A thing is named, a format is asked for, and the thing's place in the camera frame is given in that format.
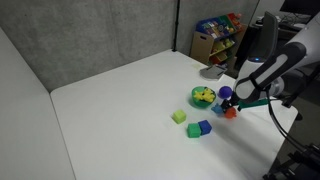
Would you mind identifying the purple ball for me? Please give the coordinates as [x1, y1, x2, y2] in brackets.
[218, 85, 234, 100]

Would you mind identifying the wooden toy shelf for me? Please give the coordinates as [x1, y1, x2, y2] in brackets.
[189, 12, 248, 69]

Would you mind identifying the black camera stand pole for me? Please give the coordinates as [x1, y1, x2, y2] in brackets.
[171, 0, 181, 53]

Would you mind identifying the blue cube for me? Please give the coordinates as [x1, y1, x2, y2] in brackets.
[197, 119, 213, 136]

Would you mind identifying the black tripod leg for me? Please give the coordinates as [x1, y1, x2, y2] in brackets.
[281, 64, 320, 108]

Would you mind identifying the light blue toy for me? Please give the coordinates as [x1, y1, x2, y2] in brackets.
[210, 102, 225, 117]

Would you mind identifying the lime green cube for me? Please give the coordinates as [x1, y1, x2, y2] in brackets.
[171, 109, 188, 125]

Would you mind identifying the black computer monitor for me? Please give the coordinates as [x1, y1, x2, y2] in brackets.
[279, 0, 320, 17]

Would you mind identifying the thick black cable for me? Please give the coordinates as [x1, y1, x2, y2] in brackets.
[265, 95, 320, 158]

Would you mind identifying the dark green cube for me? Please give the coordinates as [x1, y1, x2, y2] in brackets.
[186, 122, 202, 139]

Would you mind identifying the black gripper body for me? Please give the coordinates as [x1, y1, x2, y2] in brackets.
[228, 91, 242, 108]

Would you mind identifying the orange toy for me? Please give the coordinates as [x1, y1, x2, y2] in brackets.
[224, 107, 238, 120]

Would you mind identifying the teal camera mount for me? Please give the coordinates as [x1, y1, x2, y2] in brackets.
[237, 97, 270, 112]

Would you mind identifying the green bowl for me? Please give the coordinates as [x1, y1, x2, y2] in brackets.
[191, 85, 218, 109]

